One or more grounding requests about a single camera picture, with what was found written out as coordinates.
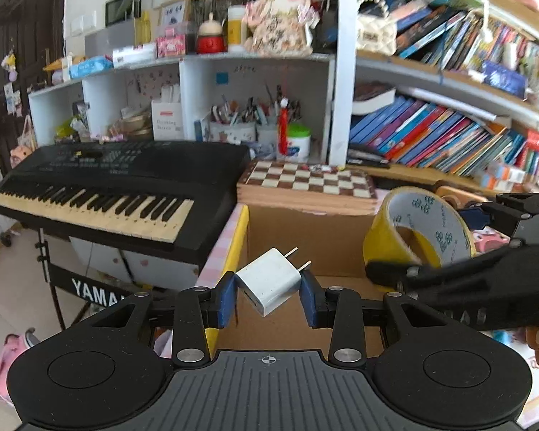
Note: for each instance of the white plug charger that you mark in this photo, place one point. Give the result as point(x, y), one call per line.
point(269, 278)

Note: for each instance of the grey pen cup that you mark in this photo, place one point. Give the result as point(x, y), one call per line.
point(267, 134)

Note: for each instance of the red tassel ornament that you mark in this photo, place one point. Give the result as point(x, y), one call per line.
point(284, 130)

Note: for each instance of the white and wooden bookshelf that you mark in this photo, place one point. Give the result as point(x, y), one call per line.
point(346, 54)

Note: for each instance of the orange and white box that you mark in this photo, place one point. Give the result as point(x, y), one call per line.
point(510, 173)
point(487, 182)

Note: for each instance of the dark picture frame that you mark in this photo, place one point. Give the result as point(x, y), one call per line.
point(121, 9)

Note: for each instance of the green lid white jar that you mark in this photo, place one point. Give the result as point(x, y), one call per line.
point(300, 143)

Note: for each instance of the row of colourful books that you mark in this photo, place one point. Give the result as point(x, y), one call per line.
point(435, 134)
point(471, 36)

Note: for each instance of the white shelf unit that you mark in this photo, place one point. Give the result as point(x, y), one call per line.
point(197, 81)

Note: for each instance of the bundle of black pens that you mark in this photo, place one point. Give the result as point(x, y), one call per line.
point(364, 157)

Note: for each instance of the white and yellow bottle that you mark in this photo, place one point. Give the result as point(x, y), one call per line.
point(237, 27)

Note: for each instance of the thick dark book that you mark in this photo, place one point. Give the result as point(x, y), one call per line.
point(373, 96)

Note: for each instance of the flat white box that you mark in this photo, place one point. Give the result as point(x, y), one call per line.
point(134, 53)

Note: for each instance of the grey storage box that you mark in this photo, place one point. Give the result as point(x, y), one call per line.
point(110, 38)

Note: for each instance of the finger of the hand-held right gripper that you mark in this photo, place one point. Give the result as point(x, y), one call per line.
point(498, 283)
point(530, 215)

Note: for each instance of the blue tissue pack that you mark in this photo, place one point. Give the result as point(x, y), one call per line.
point(90, 67)

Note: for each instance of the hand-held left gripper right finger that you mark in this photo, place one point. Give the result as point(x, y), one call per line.
point(307, 301)

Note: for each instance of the black electronic keyboard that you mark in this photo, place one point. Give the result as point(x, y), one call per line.
point(130, 166)

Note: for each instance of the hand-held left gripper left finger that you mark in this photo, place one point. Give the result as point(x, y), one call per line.
point(226, 301)

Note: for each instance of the black keyboard stand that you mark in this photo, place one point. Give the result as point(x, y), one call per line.
point(90, 289)

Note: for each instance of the pink shoe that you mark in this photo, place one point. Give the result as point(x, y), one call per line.
point(15, 368)

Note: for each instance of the dark wooden door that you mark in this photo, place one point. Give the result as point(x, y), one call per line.
point(22, 54)

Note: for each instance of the yellow tape roll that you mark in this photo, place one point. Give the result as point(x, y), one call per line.
point(386, 233)

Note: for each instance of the pink patterned box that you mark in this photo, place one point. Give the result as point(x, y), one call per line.
point(171, 46)

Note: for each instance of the white pen cup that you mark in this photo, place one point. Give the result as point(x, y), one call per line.
point(233, 134)

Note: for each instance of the pink cartoon desk mat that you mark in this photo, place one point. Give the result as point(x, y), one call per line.
point(220, 251)

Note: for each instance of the floral lucky cat decoration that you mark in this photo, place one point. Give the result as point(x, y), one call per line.
point(278, 27)

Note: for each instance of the wooden chessboard box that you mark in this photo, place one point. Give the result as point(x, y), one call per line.
point(305, 182)

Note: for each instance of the yellow cardboard box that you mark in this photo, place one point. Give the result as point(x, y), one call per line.
point(287, 233)

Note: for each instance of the white box red label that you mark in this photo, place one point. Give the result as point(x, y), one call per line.
point(167, 121)

